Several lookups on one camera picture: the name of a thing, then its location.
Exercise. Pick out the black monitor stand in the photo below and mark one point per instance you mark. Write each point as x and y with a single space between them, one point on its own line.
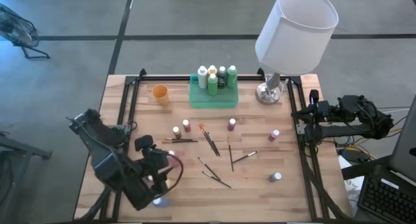
364 169

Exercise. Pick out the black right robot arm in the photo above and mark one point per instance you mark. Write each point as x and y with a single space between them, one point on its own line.
351 131

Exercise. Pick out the white paper sheet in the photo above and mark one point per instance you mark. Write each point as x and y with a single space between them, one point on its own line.
352 188

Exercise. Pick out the orange plastic cup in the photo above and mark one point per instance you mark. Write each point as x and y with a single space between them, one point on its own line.
160 92

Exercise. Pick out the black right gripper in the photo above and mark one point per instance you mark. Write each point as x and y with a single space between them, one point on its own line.
320 112

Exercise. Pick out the small magenta paint bottle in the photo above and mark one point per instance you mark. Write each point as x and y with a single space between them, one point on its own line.
231 124

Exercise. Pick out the black paintbrush orange bristles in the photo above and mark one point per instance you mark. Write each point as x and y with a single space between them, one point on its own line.
182 141
231 158
208 138

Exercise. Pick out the large blue paint bottle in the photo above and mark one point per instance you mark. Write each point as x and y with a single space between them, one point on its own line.
161 203

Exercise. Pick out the large orange paint bottle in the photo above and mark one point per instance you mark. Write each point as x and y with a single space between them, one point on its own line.
212 69

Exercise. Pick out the black computer keyboard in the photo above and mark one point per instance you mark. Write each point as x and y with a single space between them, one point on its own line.
386 198

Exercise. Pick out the large green paint bottle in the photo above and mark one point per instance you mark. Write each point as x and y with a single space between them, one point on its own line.
232 76
213 84

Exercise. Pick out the black side table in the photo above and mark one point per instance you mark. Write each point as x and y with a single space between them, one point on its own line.
29 150

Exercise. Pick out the large yellow paint bottle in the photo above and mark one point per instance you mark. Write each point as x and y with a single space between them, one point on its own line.
170 185

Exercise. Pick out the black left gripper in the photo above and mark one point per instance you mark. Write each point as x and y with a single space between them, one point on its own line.
156 159

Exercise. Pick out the grey computer monitor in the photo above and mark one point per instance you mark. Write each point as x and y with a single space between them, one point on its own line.
406 146

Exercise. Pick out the green translucent plastic tray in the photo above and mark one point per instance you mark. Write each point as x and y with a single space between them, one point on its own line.
201 100

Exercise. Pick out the large dark paint bottle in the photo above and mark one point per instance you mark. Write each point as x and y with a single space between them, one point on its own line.
222 77

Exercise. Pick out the silver table lamp white shade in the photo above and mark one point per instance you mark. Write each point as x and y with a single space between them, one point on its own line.
292 39

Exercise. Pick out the large red paint bottle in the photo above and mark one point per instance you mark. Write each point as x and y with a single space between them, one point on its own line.
177 159

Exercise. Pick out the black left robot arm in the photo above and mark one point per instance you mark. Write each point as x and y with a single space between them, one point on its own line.
107 165

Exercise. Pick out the black power adapter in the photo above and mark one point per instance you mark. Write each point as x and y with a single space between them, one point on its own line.
356 156

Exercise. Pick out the black paintbrush silver ferrule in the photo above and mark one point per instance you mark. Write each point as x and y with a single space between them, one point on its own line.
245 157
209 169
214 144
216 179
182 139

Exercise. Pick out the small purple paint bottle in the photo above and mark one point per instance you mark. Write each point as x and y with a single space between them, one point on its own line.
275 177

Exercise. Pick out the black floor fan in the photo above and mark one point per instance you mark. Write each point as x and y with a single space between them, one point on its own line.
16 30

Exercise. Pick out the small pink paint bottle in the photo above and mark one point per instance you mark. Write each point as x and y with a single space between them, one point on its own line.
274 135

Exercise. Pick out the large white paint bottle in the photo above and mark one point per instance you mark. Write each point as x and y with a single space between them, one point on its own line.
202 76

